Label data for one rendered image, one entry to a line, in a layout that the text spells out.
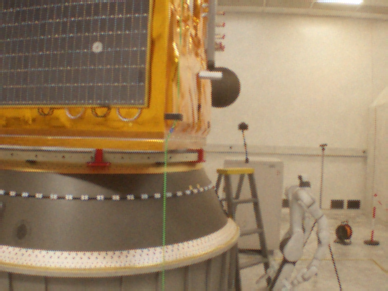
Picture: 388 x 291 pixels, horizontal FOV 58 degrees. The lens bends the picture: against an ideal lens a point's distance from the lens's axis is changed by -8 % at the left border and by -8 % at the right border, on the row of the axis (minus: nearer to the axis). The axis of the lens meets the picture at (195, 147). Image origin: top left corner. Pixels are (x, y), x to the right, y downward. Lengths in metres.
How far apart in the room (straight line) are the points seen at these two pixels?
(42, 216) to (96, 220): 0.28
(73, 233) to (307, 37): 9.21
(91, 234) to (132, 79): 0.79
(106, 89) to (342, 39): 9.31
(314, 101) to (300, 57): 1.21
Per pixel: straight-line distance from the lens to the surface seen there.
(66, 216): 1.98
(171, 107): 1.77
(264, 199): 6.00
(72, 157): 2.02
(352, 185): 10.46
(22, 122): 2.01
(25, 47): 2.01
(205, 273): 2.27
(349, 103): 10.42
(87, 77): 1.81
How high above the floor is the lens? 1.80
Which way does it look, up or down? 1 degrees down
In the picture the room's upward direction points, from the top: 2 degrees clockwise
